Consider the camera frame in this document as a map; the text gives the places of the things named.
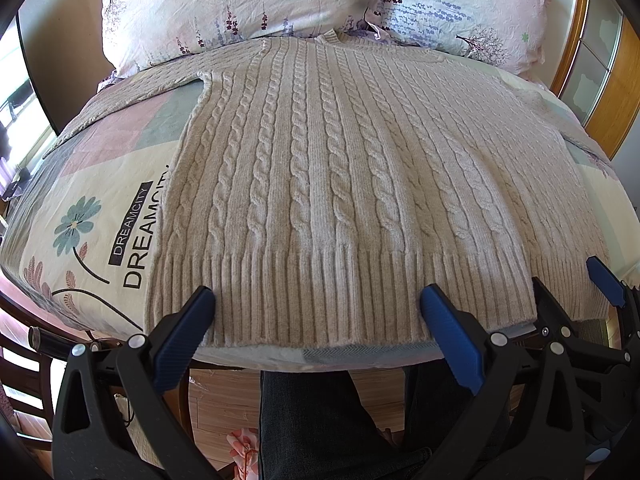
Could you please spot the dark wooden chair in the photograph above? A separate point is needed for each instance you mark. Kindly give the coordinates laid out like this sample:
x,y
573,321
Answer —
x,y
33,357

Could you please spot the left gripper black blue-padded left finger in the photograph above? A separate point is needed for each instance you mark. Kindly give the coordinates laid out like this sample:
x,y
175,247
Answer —
x,y
90,439

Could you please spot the right floral pillow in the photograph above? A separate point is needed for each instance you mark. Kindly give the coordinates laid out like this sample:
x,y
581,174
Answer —
x,y
508,34

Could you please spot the wooden headboard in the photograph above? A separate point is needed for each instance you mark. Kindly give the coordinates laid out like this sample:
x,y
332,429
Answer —
x,y
592,66

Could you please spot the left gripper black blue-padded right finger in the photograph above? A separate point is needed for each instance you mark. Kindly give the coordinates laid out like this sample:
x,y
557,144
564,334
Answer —
x,y
489,439

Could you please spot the dark trouser leg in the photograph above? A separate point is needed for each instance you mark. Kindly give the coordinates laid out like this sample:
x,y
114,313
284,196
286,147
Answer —
x,y
313,426

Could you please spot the patchwork printed bedsheet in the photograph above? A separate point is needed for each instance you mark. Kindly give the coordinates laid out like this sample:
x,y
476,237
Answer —
x,y
64,246

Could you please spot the left floral pillow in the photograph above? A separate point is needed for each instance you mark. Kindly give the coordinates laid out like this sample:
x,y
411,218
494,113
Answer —
x,y
139,34

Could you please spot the floral pillow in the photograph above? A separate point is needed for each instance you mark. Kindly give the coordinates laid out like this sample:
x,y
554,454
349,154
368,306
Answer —
x,y
139,34
508,34

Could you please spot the pink slipper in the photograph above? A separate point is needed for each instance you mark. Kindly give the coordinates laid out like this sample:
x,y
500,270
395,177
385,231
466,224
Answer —
x,y
244,452

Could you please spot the beige cable-knit sweater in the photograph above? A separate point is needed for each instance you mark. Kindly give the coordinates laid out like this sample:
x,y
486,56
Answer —
x,y
319,185

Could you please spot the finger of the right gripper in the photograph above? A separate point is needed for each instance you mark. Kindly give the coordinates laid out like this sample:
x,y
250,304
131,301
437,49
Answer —
x,y
602,376
624,299

